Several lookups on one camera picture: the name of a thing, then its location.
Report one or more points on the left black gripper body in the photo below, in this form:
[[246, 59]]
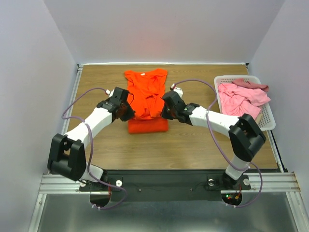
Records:
[[128, 112]]

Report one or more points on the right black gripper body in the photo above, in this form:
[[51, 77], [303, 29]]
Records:
[[167, 110]]

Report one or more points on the orange t shirt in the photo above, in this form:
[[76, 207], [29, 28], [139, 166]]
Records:
[[148, 89]]

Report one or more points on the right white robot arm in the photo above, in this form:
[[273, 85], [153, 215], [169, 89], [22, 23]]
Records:
[[245, 135]]

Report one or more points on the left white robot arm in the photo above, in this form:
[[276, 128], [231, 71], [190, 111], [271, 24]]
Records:
[[67, 152]]

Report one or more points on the light pink t shirt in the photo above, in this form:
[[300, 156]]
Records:
[[237, 101]]

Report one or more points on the dusty rose t shirt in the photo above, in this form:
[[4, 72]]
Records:
[[250, 85]]

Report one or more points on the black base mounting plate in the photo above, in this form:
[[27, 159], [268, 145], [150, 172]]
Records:
[[175, 185]]

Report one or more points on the beige garment in basket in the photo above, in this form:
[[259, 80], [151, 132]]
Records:
[[259, 117]]

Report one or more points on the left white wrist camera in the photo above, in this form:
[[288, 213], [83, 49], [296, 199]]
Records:
[[109, 92]]

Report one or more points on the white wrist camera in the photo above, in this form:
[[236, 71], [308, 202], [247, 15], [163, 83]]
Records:
[[109, 92], [177, 90]]

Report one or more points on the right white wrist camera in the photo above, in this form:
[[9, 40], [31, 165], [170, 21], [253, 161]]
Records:
[[177, 90]]

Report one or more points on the aluminium frame rail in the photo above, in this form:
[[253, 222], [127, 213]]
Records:
[[55, 184]]

